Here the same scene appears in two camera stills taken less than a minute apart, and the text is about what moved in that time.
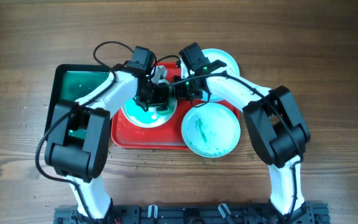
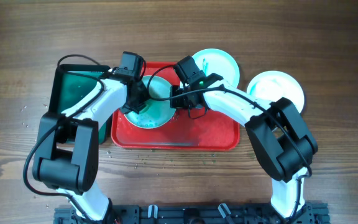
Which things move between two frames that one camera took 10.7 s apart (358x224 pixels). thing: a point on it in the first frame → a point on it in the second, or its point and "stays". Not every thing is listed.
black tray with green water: (69, 82) stays
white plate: (211, 130) → (156, 114)
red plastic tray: (167, 136) stays
